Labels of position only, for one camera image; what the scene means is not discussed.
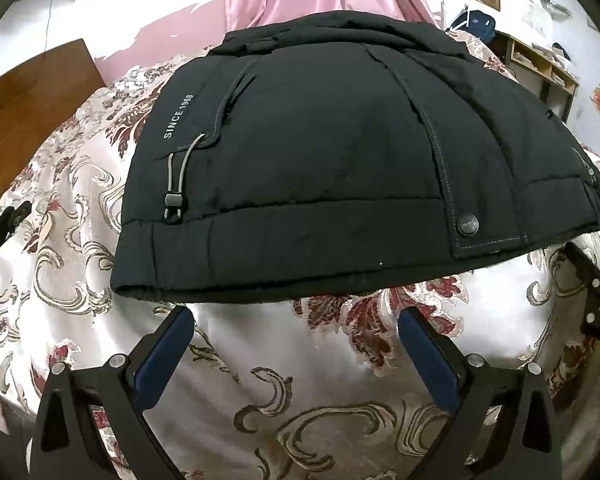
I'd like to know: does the wooden headboard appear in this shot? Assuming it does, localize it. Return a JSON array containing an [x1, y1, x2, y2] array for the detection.
[[0, 37, 108, 211]]

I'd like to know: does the black object on bed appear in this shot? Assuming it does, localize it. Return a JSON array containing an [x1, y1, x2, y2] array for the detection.
[[0, 200, 33, 263]]

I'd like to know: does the wooden shelf unit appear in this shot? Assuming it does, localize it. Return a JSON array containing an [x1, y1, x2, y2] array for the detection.
[[495, 30, 580, 123]]

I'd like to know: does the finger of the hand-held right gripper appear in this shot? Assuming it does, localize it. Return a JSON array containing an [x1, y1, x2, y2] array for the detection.
[[562, 241, 600, 346]]

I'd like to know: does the black jacket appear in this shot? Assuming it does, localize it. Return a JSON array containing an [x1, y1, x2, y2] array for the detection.
[[110, 10, 600, 307]]

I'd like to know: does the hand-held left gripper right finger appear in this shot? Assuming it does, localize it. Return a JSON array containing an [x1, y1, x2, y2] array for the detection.
[[397, 306, 563, 480]]

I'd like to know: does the dark blue backpack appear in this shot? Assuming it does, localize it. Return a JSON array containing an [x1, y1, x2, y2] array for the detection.
[[445, 9, 496, 43]]

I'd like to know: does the floral satin bed cover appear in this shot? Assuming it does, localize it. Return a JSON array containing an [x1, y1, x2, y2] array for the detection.
[[0, 27, 600, 480]]

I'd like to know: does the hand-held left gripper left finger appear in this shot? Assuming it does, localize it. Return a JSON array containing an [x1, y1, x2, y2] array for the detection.
[[30, 305, 196, 480]]

